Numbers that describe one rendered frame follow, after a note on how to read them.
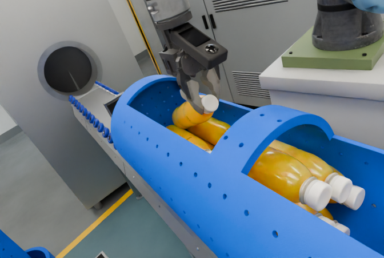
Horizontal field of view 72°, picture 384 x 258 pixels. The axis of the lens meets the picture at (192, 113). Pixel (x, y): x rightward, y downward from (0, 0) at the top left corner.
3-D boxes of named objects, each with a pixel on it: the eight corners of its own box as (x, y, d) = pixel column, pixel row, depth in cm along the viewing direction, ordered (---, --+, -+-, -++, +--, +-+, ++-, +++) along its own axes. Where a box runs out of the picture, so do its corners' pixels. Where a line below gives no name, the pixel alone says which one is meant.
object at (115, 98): (138, 119, 123) (122, 91, 116) (141, 122, 120) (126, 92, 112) (119, 131, 119) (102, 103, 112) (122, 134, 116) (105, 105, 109)
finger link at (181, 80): (198, 93, 58) (190, 54, 55) (203, 95, 57) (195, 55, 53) (180, 100, 56) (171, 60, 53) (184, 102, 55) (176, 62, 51)
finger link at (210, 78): (212, 91, 66) (196, 61, 61) (228, 96, 61) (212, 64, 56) (204, 99, 65) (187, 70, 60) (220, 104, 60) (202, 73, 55)
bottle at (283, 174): (211, 133, 48) (304, 179, 33) (239, 125, 52) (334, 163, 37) (210, 168, 50) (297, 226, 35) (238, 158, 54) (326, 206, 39)
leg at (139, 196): (141, 193, 221) (104, 134, 190) (144, 196, 216) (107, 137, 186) (135, 197, 218) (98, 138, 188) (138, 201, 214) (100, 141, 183)
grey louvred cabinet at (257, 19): (197, 79, 381) (158, -29, 311) (371, 95, 226) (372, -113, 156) (171, 99, 354) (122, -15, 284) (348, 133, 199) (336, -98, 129)
